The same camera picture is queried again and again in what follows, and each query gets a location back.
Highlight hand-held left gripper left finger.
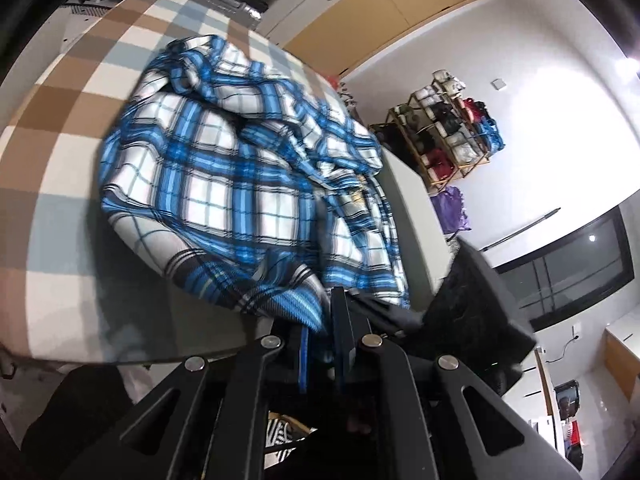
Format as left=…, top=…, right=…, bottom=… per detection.
left=60, top=327, right=313, bottom=480

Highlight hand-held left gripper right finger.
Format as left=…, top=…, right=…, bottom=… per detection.
left=330, top=287, right=596, bottom=480

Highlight blue plaid shirt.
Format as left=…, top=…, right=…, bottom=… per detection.
left=99, top=34, right=412, bottom=336

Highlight black white striped cloth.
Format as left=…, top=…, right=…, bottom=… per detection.
left=267, top=410, right=316, bottom=466

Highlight dark cloth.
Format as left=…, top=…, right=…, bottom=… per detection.
left=400, top=237, right=538, bottom=396

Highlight grey bed headboard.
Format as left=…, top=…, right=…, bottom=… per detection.
left=377, top=147, right=451, bottom=311

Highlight purple garment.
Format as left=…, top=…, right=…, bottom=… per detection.
left=430, top=186, right=473, bottom=235

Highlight wooden shoe rack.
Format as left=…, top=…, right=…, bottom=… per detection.
left=387, top=70, right=506, bottom=193

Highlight black red bag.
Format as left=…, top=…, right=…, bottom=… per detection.
left=552, top=380, right=586, bottom=471

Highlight black garment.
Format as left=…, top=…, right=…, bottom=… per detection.
left=20, top=365, right=136, bottom=480

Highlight dark glass window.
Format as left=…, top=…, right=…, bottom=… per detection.
left=495, top=207, right=633, bottom=333

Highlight rows of shoes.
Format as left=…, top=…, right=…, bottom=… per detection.
left=395, top=71, right=506, bottom=186

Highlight heap of shoes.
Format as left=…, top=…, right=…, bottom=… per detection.
left=327, top=75, right=361, bottom=111

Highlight brown white checkered bed sheet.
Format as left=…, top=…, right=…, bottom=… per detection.
left=0, top=0, right=391, bottom=361

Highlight white cabinet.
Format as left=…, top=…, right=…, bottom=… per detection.
left=260, top=0, right=348, bottom=51

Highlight wooden door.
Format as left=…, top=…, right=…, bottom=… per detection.
left=282, top=0, right=498, bottom=78

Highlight silver suitcase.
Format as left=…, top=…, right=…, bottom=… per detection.
left=177, top=0, right=263, bottom=31

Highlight wall socket with cable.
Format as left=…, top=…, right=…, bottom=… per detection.
left=547, top=322, right=586, bottom=363

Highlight wooden wall cabinet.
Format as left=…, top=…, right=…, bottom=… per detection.
left=602, top=327, right=640, bottom=401

